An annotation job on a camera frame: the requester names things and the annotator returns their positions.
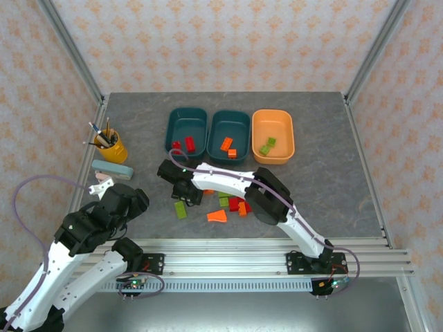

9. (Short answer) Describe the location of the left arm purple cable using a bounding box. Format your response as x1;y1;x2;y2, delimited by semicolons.
0;174;165;332

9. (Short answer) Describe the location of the yellow pen cup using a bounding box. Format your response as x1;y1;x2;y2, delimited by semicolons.
93;129;128;165

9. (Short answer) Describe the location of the aluminium side rail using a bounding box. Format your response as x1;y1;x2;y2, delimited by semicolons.
343;95;396;250
57;98;110;252

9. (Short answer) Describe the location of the small circuit board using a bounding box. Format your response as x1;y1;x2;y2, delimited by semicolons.
313;275;351;298
116;273;150;299

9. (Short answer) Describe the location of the orange plastic container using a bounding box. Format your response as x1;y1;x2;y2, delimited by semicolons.
251;109;296;165

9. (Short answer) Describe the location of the white slotted cable duct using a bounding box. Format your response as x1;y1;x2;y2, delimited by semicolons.
100;280;314;293

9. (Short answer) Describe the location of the aluminium frame post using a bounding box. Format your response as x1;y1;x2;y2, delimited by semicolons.
344;0;413;104
36;0;107;104

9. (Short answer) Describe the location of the aluminium frame leg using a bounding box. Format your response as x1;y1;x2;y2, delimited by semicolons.
396;276;428;332

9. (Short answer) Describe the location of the orange lego slope piece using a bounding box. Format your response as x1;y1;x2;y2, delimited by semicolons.
206;209;228;224

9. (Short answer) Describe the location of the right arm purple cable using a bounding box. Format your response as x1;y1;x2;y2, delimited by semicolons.
168;149;361;298

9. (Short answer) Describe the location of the teal oblong case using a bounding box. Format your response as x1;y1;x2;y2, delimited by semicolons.
91;159;134;181

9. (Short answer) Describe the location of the teal plastic container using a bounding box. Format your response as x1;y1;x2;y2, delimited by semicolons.
206;109;251;165
163;107;208;162

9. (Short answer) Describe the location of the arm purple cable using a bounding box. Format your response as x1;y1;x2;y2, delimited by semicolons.
0;174;165;332
168;149;361;298

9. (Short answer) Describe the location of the wide aluminium base rail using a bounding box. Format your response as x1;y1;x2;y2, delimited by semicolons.
36;238;415;278

